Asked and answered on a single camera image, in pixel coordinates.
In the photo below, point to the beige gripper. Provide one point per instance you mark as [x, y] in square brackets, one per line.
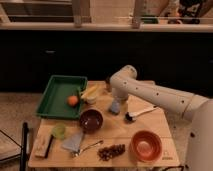
[121, 100]

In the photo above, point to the blue sponge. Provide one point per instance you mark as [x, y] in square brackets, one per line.
[115, 107]

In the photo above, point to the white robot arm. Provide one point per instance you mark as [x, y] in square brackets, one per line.
[195, 108]

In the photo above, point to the purple bowl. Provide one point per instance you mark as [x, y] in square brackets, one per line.
[91, 121]

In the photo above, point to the orange bowl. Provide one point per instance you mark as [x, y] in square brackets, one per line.
[146, 146]

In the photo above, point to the yellow banana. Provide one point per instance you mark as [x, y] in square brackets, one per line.
[89, 91]

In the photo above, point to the orange fruit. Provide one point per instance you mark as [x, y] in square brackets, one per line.
[72, 100]

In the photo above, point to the bunch of dark grapes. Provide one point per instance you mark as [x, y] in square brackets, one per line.
[110, 152]

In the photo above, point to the grey folded cloth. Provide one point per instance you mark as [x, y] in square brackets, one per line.
[73, 142]

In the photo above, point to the green plastic tray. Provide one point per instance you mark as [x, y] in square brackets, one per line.
[54, 102]

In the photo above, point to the metal spoon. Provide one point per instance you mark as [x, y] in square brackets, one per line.
[77, 153]

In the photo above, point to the green plastic cup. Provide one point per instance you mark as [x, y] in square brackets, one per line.
[58, 131]

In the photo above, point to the wooden block with black tool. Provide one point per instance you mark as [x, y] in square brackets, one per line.
[42, 145]

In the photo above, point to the white handled dish brush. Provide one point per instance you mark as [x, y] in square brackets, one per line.
[131, 116]

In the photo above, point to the black chair frame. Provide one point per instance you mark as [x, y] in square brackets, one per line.
[22, 146]

